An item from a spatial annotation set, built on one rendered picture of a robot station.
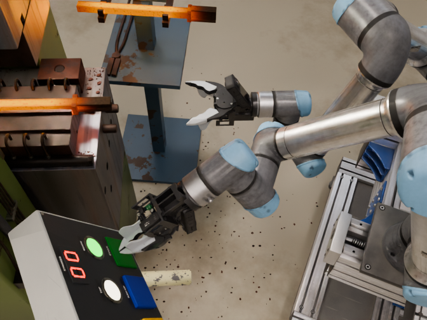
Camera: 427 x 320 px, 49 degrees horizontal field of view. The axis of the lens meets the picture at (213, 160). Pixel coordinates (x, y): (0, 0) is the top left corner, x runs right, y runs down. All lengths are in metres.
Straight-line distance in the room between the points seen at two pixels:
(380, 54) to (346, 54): 1.85
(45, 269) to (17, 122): 0.56
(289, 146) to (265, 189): 0.11
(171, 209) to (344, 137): 0.37
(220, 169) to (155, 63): 0.93
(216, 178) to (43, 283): 0.37
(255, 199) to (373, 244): 0.47
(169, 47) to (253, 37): 1.21
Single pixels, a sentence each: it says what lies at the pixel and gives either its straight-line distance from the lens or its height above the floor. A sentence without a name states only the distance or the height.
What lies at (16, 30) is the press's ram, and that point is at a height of 1.39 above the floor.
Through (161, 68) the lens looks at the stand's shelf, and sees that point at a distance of 1.78.
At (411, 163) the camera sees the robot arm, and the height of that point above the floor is 1.40.
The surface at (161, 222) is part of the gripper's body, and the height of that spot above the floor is 1.14.
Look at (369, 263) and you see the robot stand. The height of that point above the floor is 0.82.
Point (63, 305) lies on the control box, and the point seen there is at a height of 1.19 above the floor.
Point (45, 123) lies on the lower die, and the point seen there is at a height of 0.99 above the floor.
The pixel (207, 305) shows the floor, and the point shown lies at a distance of 2.07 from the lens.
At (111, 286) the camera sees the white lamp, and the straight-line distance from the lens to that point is 0.97.
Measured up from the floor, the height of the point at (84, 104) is 1.01.
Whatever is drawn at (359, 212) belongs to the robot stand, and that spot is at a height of 0.21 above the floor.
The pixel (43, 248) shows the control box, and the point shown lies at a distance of 0.91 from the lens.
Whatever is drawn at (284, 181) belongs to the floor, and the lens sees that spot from 2.35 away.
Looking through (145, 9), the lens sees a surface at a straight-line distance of 1.60.
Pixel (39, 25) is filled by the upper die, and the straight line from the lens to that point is 1.11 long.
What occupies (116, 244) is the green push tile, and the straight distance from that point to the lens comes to 1.08.
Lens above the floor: 2.00
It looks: 57 degrees down
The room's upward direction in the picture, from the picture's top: 3 degrees clockwise
